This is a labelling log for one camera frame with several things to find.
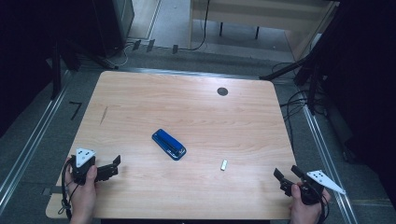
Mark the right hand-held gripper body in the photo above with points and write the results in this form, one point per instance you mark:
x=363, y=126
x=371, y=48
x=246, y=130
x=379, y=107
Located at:
x=314, y=183

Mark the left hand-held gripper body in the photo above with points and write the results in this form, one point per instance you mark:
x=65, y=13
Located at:
x=81, y=169

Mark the blue stapler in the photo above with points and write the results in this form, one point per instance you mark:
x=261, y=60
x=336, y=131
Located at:
x=169, y=144

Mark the person's right hand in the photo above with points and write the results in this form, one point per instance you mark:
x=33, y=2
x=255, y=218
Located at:
x=303, y=207

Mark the person's left hand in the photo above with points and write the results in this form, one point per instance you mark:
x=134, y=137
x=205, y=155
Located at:
x=82, y=196

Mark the grey tape strip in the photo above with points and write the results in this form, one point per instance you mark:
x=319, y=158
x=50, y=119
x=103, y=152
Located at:
x=51, y=190

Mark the black stand with legs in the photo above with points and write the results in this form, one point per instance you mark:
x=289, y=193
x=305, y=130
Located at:
x=311, y=71
x=57, y=68

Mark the black round table grommet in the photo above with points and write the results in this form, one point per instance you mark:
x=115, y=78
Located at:
x=222, y=91

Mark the small black floor block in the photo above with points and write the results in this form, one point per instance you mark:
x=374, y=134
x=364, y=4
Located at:
x=175, y=48
x=150, y=45
x=136, y=44

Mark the dark cabinet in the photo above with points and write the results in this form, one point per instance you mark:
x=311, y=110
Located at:
x=113, y=25

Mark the light wooden bench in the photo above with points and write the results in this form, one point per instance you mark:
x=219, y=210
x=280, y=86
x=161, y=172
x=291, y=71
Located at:
x=264, y=14

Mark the metal floor rail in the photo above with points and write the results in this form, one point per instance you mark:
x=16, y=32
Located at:
x=28, y=149
x=323, y=155

